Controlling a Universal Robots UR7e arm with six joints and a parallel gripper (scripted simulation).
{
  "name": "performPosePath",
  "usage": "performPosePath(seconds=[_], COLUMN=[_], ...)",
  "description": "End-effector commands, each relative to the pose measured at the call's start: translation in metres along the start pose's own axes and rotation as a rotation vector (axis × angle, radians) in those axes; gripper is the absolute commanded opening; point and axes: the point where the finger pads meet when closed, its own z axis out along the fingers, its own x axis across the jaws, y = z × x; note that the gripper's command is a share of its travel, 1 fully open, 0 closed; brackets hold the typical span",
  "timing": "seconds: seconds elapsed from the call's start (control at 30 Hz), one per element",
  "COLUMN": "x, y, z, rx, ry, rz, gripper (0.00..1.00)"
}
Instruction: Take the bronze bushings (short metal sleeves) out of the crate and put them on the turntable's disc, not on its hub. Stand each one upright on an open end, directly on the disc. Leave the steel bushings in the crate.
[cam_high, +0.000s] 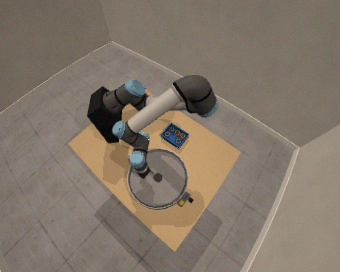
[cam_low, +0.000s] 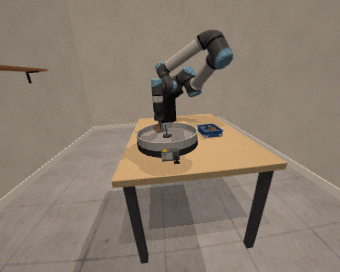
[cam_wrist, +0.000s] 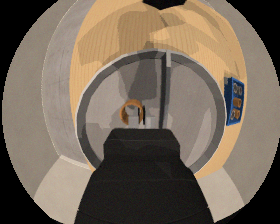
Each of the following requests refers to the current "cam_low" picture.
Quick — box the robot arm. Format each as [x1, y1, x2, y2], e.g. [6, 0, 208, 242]
[151, 29, 233, 97]

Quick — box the blue rectangular crate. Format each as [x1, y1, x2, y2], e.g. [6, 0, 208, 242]
[197, 124, 223, 138]

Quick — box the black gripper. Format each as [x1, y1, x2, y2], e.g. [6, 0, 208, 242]
[152, 96, 165, 128]

